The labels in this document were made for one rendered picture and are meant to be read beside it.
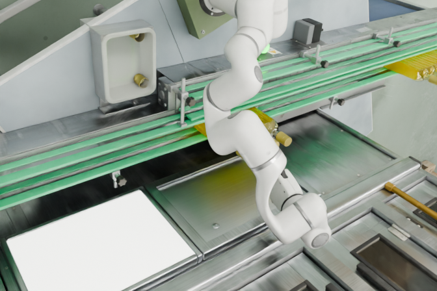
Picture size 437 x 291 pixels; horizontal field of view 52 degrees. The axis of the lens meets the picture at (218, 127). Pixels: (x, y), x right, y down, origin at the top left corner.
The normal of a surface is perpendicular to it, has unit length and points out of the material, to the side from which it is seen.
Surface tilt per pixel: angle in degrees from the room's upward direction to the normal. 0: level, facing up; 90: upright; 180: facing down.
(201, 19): 3
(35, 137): 90
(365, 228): 90
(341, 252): 90
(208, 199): 90
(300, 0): 0
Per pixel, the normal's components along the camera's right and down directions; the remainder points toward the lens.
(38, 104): 0.59, 0.46
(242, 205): 0.06, -0.85
